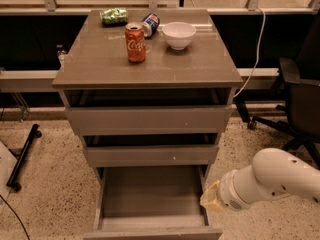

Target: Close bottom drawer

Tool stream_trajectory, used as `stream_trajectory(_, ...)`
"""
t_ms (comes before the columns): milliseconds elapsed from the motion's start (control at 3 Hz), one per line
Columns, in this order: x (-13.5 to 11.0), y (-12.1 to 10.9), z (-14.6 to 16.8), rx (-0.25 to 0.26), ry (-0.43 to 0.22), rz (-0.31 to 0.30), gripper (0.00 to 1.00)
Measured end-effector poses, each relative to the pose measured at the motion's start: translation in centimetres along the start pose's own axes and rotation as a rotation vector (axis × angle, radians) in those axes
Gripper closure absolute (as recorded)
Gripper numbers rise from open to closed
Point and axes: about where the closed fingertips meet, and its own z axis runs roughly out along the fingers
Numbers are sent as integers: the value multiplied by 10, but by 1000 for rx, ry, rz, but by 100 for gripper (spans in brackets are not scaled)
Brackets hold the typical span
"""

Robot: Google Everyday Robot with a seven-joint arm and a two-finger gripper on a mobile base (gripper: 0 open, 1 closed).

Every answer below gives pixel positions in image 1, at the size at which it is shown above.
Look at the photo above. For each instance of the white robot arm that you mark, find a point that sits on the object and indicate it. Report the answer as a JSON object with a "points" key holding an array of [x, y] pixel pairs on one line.
{"points": [[273, 174]]}

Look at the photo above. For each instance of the grey top drawer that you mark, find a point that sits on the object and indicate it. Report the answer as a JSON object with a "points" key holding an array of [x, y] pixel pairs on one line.
{"points": [[147, 112]]}

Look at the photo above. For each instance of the black office chair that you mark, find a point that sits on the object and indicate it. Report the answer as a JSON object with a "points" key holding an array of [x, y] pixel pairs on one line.
{"points": [[300, 78]]}

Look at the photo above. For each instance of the white bowl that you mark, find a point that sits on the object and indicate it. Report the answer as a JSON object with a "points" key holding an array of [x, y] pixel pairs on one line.
{"points": [[178, 35]]}

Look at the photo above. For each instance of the yellowish foam gripper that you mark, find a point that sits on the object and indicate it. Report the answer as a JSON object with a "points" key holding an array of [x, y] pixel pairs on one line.
{"points": [[227, 192]]}

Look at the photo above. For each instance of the grey bottom drawer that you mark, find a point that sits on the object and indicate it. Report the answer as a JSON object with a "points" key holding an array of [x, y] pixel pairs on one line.
{"points": [[152, 203]]}

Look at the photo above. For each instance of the blue Pepsi can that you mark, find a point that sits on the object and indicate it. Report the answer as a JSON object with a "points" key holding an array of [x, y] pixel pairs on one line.
{"points": [[150, 24]]}

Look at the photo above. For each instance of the black wheeled stand base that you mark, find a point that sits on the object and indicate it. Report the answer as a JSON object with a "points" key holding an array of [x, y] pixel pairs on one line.
{"points": [[21, 156]]}

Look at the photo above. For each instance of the grey drawer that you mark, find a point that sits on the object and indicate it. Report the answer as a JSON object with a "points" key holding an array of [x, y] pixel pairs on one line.
{"points": [[147, 112], [150, 150], [152, 203]]}

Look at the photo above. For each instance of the green crumpled can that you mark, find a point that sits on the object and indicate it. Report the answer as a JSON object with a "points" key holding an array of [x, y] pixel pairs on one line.
{"points": [[114, 16]]}

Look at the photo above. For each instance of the grey middle drawer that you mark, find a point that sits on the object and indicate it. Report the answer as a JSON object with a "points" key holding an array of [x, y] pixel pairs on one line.
{"points": [[150, 150]]}

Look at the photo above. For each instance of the grey drawer cabinet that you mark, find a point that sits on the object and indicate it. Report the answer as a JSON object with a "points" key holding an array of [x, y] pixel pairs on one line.
{"points": [[98, 59]]}

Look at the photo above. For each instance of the orange Coca-Cola can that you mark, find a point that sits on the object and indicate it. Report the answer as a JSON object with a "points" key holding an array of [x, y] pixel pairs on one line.
{"points": [[135, 42]]}

